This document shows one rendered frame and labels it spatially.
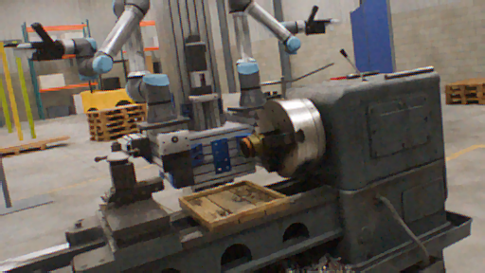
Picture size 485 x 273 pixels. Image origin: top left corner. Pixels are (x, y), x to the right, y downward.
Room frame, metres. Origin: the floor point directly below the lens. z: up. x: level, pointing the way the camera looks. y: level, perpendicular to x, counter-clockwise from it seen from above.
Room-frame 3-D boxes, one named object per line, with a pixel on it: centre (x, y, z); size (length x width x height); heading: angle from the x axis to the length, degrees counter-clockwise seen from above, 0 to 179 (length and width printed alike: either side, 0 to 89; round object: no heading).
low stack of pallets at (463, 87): (8.97, -3.98, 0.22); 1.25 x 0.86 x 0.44; 130
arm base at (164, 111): (2.05, 0.65, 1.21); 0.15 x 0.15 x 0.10
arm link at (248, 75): (2.30, 0.22, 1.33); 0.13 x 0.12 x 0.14; 8
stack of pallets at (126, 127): (10.35, 4.39, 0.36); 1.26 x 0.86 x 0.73; 139
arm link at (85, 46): (1.93, 0.92, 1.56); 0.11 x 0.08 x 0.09; 141
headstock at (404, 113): (1.86, -0.30, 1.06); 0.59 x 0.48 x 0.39; 120
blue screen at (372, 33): (8.42, -1.63, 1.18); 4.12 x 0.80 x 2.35; 179
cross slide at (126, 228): (1.34, 0.59, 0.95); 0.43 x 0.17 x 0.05; 30
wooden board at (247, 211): (1.50, 0.28, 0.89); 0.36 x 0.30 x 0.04; 30
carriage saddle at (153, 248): (1.30, 0.62, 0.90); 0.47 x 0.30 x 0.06; 30
